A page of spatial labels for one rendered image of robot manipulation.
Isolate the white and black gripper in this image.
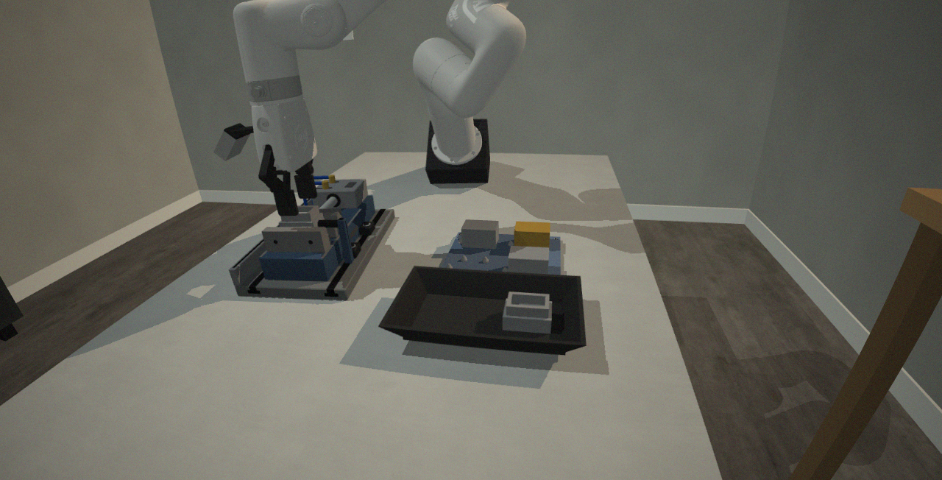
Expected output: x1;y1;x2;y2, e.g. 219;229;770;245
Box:
250;95;317;216

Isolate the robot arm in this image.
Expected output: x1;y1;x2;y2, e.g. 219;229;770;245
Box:
214;0;526;165

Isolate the brass-yellow rectangular block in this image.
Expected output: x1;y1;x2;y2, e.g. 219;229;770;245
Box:
514;222;550;247

